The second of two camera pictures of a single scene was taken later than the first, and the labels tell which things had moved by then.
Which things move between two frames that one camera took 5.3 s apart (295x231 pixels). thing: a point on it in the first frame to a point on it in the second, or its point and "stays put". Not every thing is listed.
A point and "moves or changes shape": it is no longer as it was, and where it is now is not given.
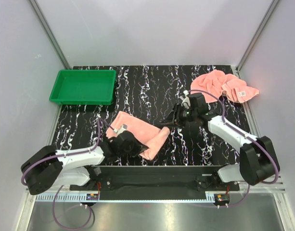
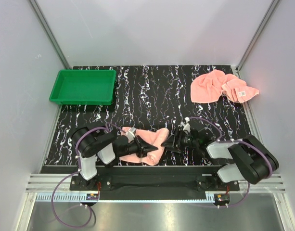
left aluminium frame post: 46,28 stays put
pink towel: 152,136 moves or changes shape
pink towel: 215,83 stays put
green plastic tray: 84,87 stays put
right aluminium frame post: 272,6 stays put
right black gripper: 172,119 to 178,134
